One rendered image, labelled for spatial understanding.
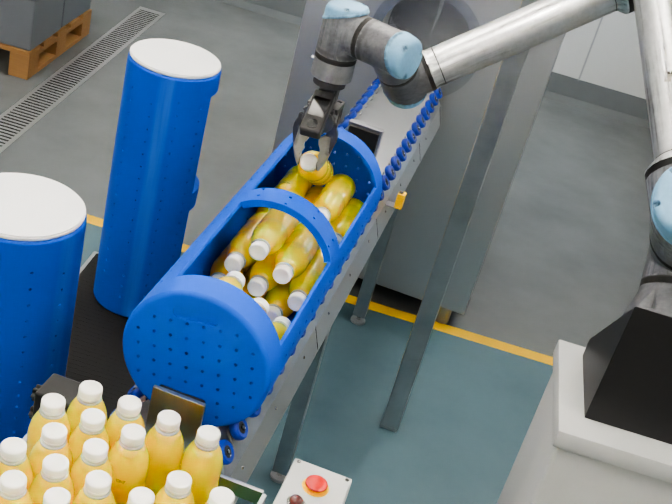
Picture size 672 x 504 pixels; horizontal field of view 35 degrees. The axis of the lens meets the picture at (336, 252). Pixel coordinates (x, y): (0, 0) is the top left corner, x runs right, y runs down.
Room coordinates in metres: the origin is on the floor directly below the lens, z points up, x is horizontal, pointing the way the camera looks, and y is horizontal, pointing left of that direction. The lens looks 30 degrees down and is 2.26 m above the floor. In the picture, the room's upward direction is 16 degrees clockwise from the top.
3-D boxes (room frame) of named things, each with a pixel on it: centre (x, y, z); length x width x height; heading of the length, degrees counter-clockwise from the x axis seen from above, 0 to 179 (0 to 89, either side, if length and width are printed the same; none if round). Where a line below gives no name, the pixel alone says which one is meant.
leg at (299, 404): (2.52, -0.02, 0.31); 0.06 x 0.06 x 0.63; 82
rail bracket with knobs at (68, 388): (1.47, 0.40, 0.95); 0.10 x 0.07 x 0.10; 82
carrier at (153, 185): (3.04, 0.63, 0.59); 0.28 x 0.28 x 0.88
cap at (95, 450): (1.26, 0.28, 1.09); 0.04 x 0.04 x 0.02
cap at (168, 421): (1.37, 0.19, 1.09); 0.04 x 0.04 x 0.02
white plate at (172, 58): (3.04, 0.63, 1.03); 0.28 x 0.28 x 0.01
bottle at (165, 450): (1.37, 0.19, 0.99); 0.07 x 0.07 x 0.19
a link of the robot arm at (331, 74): (2.18, 0.12, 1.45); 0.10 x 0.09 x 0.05; 82
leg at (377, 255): (3.49, -0.15, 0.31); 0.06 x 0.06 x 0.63; 82
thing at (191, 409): (1.49, 0.20, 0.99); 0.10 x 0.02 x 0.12; 82
